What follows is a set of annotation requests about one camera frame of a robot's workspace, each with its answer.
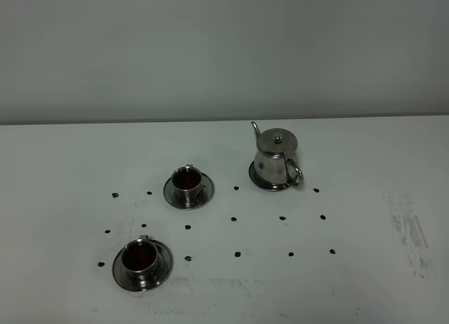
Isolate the stainless steel teapot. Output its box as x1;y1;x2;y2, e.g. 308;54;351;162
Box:
251;121;301;184

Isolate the steel teapot saucer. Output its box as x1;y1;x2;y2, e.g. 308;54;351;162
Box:
248;162;304;191

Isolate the stainless steel teacup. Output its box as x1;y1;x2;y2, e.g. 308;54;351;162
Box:
119;236;159;274
170;164;203;199

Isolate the near stainless steel teacup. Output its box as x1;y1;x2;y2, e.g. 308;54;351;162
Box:
119;236;159;274

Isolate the far steel saucer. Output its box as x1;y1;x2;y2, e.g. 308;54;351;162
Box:
163;173;215;210

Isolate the far stainless steel teacup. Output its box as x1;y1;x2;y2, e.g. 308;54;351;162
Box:
170;164;203;199

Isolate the near steel saucer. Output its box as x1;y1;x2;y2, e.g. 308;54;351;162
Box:
112;239;173;292

